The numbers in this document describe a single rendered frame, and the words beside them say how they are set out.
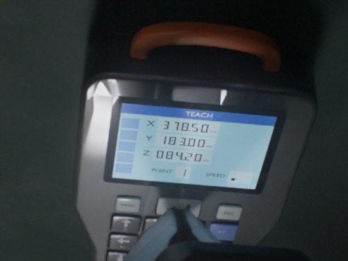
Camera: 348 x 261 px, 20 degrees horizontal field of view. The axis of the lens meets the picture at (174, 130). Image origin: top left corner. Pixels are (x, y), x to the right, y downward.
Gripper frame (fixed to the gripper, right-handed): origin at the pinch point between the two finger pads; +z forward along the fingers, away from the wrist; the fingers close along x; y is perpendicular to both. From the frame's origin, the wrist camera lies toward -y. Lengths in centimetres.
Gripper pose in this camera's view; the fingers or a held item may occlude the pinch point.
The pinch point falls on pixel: (180, 232)
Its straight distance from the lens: 39.7
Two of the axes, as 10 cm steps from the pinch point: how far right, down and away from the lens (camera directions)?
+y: -1.3, 8.3, 5.4
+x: 9.9, 0.9, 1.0
